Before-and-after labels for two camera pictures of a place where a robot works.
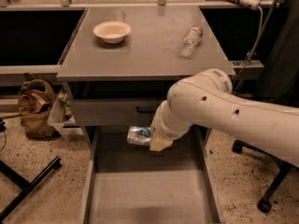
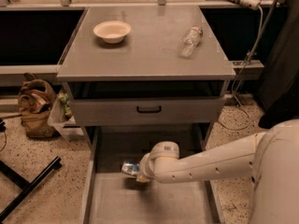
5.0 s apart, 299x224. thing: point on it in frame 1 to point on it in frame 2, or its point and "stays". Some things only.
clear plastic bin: [63, 119] stays
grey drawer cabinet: [123, 62] stays
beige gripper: [163, 130] to [149, 165]
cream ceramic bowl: [112, 32] stays
